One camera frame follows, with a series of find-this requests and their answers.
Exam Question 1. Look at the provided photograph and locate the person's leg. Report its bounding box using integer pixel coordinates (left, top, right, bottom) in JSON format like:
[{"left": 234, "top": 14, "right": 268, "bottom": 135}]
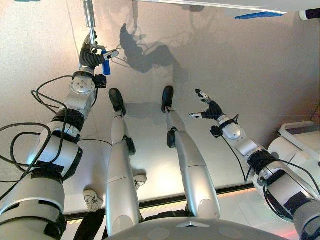
[{"left": 73, "top": 208, "right": 107, "bottom": 240}]

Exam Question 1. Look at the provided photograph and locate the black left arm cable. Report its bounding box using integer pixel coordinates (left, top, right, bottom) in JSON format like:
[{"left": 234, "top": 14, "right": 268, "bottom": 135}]
[{"left": 0, "top": 74, "right": 113, "bottom": 202}]

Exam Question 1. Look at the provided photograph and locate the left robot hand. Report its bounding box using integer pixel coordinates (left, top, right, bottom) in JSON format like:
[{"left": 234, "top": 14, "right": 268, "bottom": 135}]
[{"left": 78, "top": 34, "right": 120, "bottom": 74}]

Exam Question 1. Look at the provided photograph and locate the white plastic equipment base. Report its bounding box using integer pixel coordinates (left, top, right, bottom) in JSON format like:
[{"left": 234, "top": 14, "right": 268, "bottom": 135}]
[{"left": 266, "top": 120, "right": 320, "bottom": 182}]

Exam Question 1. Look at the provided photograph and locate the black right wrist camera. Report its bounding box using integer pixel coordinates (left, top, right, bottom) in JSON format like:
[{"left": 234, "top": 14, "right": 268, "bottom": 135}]
[{"left": 210, "top": 125, "right": 222, "bottom": 138}]

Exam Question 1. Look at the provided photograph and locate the silver robot leg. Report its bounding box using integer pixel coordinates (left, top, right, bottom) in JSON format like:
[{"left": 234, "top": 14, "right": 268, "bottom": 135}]
[
  {"left": 165, "top": 109, "right": 222, "bottom": 221},
  {"left": 105, "top": 111, "right": 148, "bottom": 237}
]

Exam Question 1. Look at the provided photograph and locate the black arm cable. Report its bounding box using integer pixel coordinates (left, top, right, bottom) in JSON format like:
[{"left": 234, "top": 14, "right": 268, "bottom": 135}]
[
  {"left": 218, "top": 113, "right": 320, "bottom": 223},
  {"left": 0, "top": 74, "right": 113, "bottom": 202}
]

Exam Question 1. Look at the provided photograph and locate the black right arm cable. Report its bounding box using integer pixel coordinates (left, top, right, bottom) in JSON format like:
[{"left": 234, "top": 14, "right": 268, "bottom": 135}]
[{"left": 218, "top": 113, "right": 320, "bottom": 223}]

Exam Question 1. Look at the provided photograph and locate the person's white shoe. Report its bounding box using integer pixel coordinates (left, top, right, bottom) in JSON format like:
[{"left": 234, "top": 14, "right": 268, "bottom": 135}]
[
  {"left": 133, "top": 173, "right": 148, "bottom": 189},
  {"left": 82, "top": 188, "right": 105, "bottom": 213}
]

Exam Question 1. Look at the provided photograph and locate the right silver robot leg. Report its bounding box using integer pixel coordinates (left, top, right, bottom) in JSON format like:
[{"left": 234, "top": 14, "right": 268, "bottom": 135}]
[{"left": 165, "top": 109, "right": 222, "bottom": 221}]

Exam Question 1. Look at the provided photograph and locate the left silver robot leg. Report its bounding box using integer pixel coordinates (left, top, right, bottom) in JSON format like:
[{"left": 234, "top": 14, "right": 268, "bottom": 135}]
[{"left": 105, "top": 111, "right": 148, "bottom": 237}]

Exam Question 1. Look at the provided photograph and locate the silver bed crank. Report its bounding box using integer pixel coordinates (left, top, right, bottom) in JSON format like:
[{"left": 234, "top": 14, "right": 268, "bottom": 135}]
[{"left": 82, "top": 0, "right": 112, "bottom": 76}]

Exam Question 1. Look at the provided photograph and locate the dark robot foot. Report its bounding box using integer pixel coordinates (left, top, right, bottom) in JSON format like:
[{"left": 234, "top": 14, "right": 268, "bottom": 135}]
[
  {"left": 108, "top": 87, "right": 127, "bottom": 117},
  {"left": 160, "top": 85, "right": 175, "bottom": 114}
]

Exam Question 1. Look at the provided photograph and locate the left dark robot foot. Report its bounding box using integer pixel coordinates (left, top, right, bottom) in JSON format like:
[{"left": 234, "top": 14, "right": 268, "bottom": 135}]
[{"left": 108, "top": 87, "right": 127, "bottom": 117}]

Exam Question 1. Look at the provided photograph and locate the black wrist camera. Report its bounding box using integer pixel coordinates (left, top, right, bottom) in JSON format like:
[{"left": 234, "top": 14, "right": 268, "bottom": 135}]
[
  {"left": 210, "top": 125, "right": 222, "bottom": 138},
  {"left": 94, "top": 73, "right": 108, "bottom": 89}
]

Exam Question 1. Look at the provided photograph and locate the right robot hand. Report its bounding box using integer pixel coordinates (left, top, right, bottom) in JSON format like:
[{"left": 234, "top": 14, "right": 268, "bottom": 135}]
[{"left": 188, "top": 89, "right": 227, "bottom": 122}]

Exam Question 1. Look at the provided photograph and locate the silver robot torso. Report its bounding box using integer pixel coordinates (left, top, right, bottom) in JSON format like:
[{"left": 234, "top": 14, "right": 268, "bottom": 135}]
[{"left": 106, "top": 216, "right": 289, "bottom": 240}]

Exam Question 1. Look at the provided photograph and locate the white hospital bed frame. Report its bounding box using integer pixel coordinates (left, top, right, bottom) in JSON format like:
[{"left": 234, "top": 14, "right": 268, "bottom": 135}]
[{"left": 131, "top": 0, "right": 296, "bottom": 14}]

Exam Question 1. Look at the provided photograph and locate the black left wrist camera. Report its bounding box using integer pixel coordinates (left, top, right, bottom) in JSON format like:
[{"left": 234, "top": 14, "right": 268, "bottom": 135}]
[{"left": 94, "top": 73, "right": 108, "bottom": 89}]

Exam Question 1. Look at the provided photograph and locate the right dark robot foot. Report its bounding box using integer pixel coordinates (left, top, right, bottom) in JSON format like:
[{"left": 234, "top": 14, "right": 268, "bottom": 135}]
[{"left": 160, "top": 85, "right": 175, "bottom": 114}]

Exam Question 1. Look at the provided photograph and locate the blue bed panel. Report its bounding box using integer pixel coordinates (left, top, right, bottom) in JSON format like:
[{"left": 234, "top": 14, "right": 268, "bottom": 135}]
[{"left": 234, "top": 10, "right": 286, "bottom": 21}]

